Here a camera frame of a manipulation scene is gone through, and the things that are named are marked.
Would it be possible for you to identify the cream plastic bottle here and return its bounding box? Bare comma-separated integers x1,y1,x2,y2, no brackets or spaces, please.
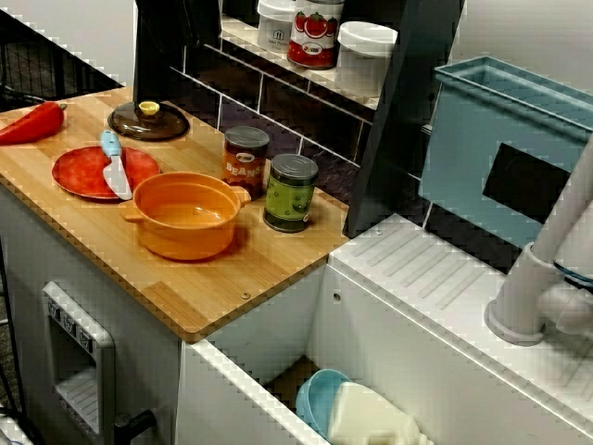
326,380,435,445

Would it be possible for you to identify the red tomato can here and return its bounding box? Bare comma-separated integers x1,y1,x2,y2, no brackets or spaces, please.
286,0,345,70

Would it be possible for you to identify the white toy sink basin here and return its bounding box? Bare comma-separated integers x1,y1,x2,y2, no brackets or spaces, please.
178,212,593,445

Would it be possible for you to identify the blue handled toy knife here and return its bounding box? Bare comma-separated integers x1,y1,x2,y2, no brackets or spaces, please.
100,130,134,201

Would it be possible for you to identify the grey dispenser panel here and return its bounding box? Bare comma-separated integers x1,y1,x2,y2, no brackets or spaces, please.
41,281,117,439

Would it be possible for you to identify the brown beans can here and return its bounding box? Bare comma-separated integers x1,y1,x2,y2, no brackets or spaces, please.
220,125,271,201

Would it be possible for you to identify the dark tiled backsplash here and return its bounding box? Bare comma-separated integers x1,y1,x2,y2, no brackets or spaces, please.
169,44,372,205

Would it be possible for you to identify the black cabinet handle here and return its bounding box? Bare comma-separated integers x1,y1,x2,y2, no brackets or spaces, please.
113,409,158,445

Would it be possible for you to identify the light blue plastic bin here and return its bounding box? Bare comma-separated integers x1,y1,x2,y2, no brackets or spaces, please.
418,56,593,249

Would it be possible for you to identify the white toy kitchen cabinet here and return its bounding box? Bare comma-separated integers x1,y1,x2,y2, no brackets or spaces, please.
0,178,325,445

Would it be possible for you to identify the black wire mesh rack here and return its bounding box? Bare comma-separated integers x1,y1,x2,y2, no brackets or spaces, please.
0,8,124,110

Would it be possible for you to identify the small white lidded jar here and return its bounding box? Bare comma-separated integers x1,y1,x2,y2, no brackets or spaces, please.
257,0,297,53

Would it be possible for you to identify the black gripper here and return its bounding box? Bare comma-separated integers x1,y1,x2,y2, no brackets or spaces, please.
173,0,223,47

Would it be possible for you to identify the red round plate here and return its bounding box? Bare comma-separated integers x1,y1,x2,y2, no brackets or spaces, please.
51,146,162,200

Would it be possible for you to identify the light blue bowl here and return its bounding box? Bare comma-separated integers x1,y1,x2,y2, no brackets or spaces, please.
295,368,353,441

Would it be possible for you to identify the orange toy pot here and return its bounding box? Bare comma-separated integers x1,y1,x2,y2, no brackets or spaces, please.
119,172,252,261

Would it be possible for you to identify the green peas can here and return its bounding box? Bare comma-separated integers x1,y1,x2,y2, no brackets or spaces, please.
262,153,320,233

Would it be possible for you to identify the grey toy faucet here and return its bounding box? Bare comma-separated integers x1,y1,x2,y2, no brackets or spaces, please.
484,133,593,347

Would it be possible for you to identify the brown lid with yellow knob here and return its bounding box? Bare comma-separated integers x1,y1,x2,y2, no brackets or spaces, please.
107,100,191,142

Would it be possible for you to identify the cream wall shelf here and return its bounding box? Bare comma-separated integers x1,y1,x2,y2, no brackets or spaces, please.
203,13,385,112

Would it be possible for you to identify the red toy chili pepper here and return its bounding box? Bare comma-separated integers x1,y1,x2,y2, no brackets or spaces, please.
0,101,69,146

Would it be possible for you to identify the medium white lidded jar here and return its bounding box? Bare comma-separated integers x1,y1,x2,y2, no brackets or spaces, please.
334,20,399,98

